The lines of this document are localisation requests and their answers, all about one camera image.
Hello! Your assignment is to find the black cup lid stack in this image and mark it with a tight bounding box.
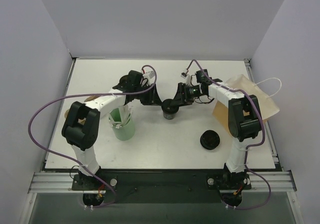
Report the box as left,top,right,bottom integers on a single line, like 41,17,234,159
200,130,221,150

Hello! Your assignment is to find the black takeout coffee cup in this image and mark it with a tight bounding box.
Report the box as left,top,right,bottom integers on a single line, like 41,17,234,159
119,74,130,89

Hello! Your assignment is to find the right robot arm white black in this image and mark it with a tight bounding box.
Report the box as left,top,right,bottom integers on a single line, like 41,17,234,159
163,69,266,188

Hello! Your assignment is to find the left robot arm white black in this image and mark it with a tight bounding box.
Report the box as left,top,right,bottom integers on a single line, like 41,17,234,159
61,70,162,190

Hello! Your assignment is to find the brown paper takeout bag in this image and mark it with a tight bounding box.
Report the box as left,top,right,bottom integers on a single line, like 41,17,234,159
212,74,282,135

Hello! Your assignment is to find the white wrapped straw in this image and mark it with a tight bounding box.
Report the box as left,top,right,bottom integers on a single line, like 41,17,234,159
108,105,135,130

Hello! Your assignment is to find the green straw holder cup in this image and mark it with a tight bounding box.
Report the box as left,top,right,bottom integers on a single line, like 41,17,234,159
108,106,137,142

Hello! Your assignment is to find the brown cardboard cup carrier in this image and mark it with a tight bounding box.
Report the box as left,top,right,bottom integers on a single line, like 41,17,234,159
64,95,99,119

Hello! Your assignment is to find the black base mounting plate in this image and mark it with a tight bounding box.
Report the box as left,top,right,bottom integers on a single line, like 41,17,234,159
71,171,252,206

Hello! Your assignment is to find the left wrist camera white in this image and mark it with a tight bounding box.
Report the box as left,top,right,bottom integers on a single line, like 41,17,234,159
141,66,157,86

